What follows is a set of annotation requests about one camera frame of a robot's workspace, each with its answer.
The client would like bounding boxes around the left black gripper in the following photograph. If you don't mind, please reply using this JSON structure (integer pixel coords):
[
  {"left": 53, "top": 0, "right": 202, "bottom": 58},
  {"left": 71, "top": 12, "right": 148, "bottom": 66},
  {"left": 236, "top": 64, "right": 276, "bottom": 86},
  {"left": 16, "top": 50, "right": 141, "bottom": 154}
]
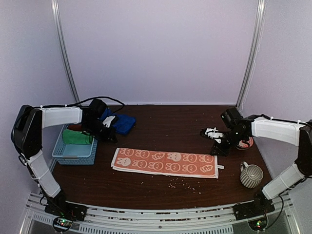
[{"left": 83, "top": 118, "right": 117, "bottom": 143}]

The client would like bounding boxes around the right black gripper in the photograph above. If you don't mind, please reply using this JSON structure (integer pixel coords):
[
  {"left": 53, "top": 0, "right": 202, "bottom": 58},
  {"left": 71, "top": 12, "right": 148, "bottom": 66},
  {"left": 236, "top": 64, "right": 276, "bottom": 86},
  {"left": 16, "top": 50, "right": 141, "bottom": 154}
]
[{"left": 210, "top": 129, "right": 246, "bottom": 157}]

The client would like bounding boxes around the orange bunny pattern towel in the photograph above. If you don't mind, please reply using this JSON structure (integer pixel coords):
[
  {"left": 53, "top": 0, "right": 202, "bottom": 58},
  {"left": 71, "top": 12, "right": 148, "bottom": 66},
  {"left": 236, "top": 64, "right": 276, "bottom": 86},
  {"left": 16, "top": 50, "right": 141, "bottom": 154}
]
[{"left": 111, "top": 148, "right": 224, "bottom": 178}]

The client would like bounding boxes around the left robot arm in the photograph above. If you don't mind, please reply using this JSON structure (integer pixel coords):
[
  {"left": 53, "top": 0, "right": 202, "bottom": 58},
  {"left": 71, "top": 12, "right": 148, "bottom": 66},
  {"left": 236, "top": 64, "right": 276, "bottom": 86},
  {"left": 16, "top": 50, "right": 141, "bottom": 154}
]
[{"left": 11, "top": 97, "right": 117, "bottom": 216}]

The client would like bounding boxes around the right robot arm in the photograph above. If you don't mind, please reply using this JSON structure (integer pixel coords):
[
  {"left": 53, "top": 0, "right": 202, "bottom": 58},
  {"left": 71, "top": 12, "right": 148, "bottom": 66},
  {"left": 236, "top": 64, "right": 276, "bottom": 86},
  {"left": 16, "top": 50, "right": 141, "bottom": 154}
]
[{"left": 203, "top": 107, "right": 312, "bottom": 215}]

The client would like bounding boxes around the orange white patterned bowl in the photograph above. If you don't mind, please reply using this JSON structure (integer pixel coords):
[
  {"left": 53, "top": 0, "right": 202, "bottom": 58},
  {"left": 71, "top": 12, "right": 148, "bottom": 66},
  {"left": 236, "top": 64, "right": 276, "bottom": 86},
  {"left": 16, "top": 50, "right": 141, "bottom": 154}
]
[{"left": 235, "top": 137, "right": 254, "bottom": 150}]

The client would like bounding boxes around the dark red rolled towel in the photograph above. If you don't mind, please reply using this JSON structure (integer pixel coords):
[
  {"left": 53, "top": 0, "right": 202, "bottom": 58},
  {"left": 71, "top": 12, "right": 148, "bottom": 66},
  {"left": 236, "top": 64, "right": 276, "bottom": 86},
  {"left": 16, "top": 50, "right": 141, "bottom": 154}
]
[{"left": 67, "top": 124, "right": 83, "bottom": 132}]

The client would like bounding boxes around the green rolled towel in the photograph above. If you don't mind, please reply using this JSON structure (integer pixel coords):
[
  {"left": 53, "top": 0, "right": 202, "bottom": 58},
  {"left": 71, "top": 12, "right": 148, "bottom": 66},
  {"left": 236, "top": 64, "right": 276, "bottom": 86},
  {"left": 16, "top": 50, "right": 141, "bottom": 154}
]
[{"left": 62, "top": 129, "right": 93, "bottom": 145}]

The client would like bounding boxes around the blue towel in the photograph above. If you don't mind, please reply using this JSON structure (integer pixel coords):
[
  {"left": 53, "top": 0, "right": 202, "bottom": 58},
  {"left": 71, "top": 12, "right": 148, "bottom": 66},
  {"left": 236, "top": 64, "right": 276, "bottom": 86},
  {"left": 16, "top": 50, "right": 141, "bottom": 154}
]
[{"left": 100, "top": 108, "right": 136, "bottom": 136}]

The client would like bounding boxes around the light blue plastic basket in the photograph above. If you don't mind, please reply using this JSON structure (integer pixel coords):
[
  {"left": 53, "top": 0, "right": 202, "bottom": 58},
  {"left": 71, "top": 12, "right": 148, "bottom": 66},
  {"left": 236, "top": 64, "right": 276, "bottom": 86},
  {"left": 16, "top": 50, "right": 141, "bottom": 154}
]
[{"left": 52, "top": 124, "right": 98, "bottom": 165}]

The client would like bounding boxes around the grey striped mug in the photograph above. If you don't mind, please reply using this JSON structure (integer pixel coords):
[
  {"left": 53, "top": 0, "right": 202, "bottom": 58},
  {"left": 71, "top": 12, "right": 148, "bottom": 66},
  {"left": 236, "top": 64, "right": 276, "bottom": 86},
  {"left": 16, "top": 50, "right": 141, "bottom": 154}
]
[{"left": 240, "top": 161, "right": 264, "bottom": 189}]

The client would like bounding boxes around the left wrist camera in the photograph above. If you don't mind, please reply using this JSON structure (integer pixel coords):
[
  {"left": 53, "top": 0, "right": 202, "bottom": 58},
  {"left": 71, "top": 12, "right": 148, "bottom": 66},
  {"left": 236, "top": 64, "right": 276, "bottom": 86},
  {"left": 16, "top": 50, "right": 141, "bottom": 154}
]
[{"left": 102, "top": 116, "right": 118, "bottom": 128}]

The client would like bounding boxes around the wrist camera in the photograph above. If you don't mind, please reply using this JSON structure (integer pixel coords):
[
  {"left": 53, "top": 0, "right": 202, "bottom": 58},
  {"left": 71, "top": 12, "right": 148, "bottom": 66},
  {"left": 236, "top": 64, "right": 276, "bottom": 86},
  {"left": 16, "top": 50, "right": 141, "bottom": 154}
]
[
  {"left": 200, "top": 127, "right": 224, "bottom": 144},
  {"left": 102, "top": 116, "right": 118, "bottom": 128}
]

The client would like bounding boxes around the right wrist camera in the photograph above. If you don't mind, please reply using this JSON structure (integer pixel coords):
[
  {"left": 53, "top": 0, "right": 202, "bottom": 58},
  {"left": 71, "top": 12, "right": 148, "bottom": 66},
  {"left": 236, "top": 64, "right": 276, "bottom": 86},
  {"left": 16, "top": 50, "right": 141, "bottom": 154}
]
[{"left": 200, "top": 127, "right": 224, "bottom": 144}]

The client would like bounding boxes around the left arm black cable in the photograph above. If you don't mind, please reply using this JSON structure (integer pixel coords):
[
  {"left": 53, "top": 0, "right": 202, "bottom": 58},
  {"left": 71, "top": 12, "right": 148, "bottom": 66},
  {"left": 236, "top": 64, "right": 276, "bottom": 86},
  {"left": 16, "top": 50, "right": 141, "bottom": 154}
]
[{"left": 65, "top": 96, "right": 125, "bottom": 115}]

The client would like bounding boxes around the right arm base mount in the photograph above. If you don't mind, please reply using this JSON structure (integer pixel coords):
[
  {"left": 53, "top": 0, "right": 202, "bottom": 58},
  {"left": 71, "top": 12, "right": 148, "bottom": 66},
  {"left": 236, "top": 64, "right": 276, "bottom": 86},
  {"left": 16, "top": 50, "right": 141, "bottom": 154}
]
[{"left": 233, "top": 201, "right": 275, "bottom": 232}]

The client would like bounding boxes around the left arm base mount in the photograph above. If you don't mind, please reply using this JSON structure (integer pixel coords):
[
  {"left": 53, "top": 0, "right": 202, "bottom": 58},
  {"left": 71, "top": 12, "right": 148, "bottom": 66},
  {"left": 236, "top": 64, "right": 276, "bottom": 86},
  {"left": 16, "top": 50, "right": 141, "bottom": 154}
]
[{"left": 44, "top": 203, "right": 87, "bottom": 233}]

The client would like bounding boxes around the front aluminium rail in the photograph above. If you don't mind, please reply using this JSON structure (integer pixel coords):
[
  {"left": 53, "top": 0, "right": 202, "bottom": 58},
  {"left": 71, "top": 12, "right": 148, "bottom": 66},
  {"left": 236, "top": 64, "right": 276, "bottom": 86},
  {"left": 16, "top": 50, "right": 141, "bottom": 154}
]
[{"left": 18, "top": 193, "right": 301, "bottom": 234}]

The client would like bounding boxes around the left aluminium frame post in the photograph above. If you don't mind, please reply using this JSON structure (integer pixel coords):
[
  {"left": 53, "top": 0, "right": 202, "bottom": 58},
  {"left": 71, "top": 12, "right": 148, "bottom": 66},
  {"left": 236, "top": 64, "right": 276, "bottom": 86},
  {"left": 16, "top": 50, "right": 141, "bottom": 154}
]
[{"left": 51, "top": 0, "right": 80, "bottom": 102}]

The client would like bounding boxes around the aluminium frame post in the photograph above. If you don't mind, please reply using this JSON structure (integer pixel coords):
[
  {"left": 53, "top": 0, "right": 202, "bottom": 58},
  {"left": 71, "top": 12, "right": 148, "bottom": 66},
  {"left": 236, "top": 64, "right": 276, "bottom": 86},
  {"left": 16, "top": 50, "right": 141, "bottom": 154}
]
[
  {"left": 51, "top": 0, "right": 80, "bottom": 102},
  {"left": 236, "top": 0, "right": 266, "bottom": 110}
]

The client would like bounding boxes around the right aluminium frame post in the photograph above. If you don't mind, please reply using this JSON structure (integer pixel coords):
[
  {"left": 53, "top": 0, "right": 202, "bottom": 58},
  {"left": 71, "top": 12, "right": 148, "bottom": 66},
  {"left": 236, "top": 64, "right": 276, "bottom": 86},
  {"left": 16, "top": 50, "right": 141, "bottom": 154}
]
[{"left": 236, "top": 0, "right": 266, "bottom": 110}]

